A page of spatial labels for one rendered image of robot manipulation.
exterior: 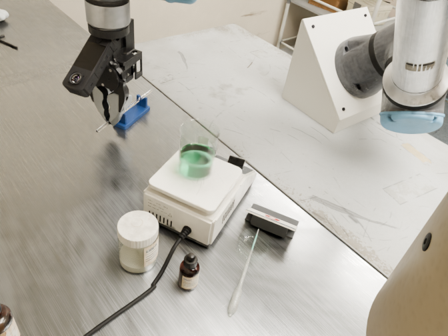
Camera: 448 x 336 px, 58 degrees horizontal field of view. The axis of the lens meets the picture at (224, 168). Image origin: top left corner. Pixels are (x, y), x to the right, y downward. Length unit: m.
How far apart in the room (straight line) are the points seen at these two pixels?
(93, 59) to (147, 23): 1.56
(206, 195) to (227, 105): 0.42
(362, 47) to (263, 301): 0.62
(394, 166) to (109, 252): 0.64
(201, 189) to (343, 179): 0.35
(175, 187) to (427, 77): 0.46
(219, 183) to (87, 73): 0.30
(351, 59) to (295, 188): 0.35
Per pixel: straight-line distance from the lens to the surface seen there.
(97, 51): 0.76
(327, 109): 1.00
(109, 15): 0.74
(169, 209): 0.65
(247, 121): 0.97
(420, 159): 1.04
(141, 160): 0.82
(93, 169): 0.81
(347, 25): 1.12
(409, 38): 0.69
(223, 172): 0.68
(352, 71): 1.00
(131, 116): 0.93
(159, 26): 2.35
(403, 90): 0.82
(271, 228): 0.71
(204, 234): 0.65
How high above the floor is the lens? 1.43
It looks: 40 degrees down
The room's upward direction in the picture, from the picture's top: 10 degrees clockwise
